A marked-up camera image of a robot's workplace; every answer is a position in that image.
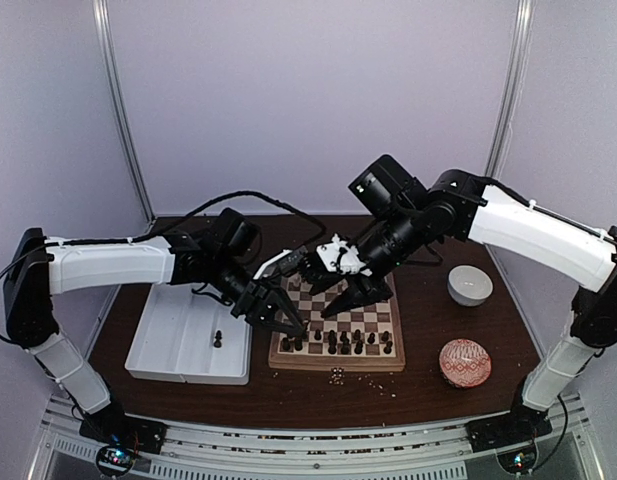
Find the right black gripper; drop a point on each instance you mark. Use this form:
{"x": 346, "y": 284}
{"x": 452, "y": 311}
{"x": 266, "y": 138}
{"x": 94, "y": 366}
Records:
{"x": 372, "y": 289}

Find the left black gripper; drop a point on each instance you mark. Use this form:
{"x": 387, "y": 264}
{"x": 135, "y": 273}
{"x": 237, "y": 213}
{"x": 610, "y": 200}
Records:
{"x": 257, "y": 303}

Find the wooden chess board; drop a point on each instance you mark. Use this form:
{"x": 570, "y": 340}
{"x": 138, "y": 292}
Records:
{"x": 376, "y": 318}

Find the white plastic divided tray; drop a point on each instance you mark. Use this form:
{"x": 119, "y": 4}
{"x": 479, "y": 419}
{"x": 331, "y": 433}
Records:
{"x": 174, "y": 340}

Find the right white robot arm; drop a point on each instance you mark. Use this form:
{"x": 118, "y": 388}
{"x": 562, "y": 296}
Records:
{"x": 541, "y": 254}

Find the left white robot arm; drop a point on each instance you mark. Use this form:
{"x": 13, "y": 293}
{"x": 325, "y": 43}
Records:
{"x": 44, "y": 268}

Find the white ceramic bowl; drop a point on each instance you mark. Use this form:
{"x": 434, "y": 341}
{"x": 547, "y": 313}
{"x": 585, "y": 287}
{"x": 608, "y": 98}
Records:
{"x": 469, "y": 286}

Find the red patterned bowl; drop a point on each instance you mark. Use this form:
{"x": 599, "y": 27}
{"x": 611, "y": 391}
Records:
{"x": 464, "y": 363}

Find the right wrist camera with cable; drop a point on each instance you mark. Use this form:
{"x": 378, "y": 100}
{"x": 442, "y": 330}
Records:
{"x": 339, "y": 256}

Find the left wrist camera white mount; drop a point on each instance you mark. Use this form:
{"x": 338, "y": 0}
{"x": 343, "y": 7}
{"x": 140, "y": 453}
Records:
{"x": 284, "y": 264}

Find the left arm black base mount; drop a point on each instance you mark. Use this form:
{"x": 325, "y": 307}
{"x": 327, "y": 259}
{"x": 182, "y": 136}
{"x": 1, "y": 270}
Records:
{"x": 135, "y": 434}

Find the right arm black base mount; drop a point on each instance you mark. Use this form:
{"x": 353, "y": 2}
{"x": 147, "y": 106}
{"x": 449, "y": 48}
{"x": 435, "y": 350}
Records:
{"x": 505, "y": 430}

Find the aluminium front rail frame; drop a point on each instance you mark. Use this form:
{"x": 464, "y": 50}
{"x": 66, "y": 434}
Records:
{"x": 433, "y": 450}

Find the right aluminium corner post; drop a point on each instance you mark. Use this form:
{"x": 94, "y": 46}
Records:
{"x": 517, "y": 63}

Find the aluminium corner post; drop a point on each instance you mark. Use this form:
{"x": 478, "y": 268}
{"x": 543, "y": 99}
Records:
{"x": 106, "y": 42}
{"x": 517, "y": 63}

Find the left aluminium corner post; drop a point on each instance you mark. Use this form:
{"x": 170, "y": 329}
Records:
{"x": 106, "y": 42}

